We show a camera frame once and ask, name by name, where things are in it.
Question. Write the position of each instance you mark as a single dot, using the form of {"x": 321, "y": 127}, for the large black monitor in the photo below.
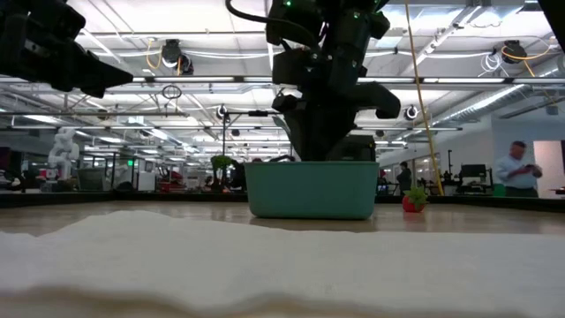
{"x": 355, "y": 148}

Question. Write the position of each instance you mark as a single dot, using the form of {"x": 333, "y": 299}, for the small black monitor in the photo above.
{"x": 473, "y": 171}

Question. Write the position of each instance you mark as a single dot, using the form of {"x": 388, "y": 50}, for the white robot figure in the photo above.
{"x": 64, "y": 152}

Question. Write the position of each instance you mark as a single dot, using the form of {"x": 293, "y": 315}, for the black metal stand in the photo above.
{"x": 253, "y": 114}

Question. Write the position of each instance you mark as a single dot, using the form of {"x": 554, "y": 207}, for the small green leafy plant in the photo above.
{"x": 220, "y": 162}

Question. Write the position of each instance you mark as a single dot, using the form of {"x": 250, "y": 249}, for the white cloth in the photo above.
{"x": 282, "y": 265}

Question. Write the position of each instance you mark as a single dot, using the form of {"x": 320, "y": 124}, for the teal plastic tub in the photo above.
{"x": 311, "y": 190}

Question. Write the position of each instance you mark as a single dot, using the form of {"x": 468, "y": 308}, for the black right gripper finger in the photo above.
{"x": 311, "y": 132}
{"x": 340, "y": 128}

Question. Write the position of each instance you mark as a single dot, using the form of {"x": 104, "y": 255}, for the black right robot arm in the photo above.
{"x": 554, "y": 20}

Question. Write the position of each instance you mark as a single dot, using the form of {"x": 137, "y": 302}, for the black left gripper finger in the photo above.
{"x": 103, "y": 73}
{"x": 90, "y": 90}

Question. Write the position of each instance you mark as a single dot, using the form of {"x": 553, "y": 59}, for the red strawberry with green top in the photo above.
{"x": 413, "y": 202}

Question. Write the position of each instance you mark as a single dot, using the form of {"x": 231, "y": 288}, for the person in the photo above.
{"x": 516, "y": 170}
{"x": 404, "y": 176}

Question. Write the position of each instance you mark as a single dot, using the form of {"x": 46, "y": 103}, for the green panel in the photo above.
{"x": 499, "y": 190}

